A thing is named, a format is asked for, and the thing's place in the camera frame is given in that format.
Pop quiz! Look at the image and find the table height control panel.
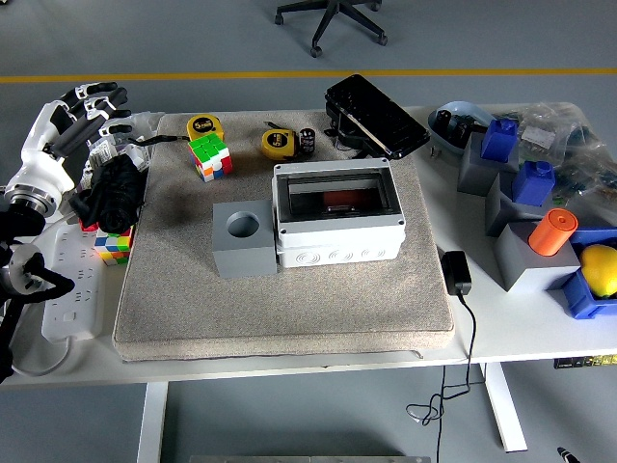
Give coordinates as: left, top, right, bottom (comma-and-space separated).
552, 354, 617, 370

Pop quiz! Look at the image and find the orange cylinder battery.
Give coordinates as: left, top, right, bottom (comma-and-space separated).
322, 190, 361, 208
527, 207, 578, 257

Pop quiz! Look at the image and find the black plastic case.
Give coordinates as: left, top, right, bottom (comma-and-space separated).
323, 73, 432, 161

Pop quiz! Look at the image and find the grey block with round hole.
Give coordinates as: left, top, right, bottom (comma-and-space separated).
211, 198, 281, 280

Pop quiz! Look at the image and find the clear bag of metal parts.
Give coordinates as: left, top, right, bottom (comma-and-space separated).
89, 111, 165, 173

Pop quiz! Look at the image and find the white power strip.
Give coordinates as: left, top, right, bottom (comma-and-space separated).
40, 226, 106, 342

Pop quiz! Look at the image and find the yellow lemon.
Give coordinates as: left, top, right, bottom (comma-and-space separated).
577, 243, 617, 298

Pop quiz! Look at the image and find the grey electrical box with lid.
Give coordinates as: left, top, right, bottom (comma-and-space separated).
271, 156, 408, 270

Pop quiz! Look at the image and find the black power adapter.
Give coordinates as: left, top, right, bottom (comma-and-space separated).
441, 250, 473, 296

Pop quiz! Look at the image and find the clear bag of electronic parts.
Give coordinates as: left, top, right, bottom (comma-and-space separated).
494, 100, 597, 163
549, 139, 617, 228

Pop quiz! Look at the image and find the light blue bowl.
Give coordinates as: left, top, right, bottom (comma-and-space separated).
427, 99, 497, 156

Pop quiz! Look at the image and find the yellow tape measure with strap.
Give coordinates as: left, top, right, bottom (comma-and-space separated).
127, 114, 226, 149

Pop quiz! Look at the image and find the colourful puzzle cube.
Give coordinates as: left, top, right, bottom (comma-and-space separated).
186, 133, 233, 183
79, 221, 135, 265

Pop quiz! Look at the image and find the blue bottle-shaped block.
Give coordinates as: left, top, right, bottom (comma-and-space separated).
510, 159, 556, 206
479, 118, 520, 163

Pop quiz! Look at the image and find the black cloth bundle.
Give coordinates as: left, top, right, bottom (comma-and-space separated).
67, 153, 148, 235

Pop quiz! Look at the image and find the blue plastic bin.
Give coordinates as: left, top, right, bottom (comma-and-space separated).
546, 226, 617, 320

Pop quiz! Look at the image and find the small white circuit breaker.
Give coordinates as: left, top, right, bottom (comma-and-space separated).
84, 142, 120, 180

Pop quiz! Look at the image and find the black adapter cord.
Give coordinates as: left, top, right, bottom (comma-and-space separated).
406, 291, 478, 463

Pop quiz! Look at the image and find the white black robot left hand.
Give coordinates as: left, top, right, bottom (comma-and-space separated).
5, 81, 134, 197

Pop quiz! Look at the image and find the beige mat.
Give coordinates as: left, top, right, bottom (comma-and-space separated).
111, 109, 457, 363

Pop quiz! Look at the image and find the black office chair base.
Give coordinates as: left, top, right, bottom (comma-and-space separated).
274, 0, 389, 59

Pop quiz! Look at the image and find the grey holder block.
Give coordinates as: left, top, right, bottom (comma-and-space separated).
492, 220, 582, 292
456, 130, 521, 197
484, 169, 549, 238

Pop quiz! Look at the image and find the white table leg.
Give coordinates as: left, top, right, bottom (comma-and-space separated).
479, 362, 529, 453
137, 383, 170, 463

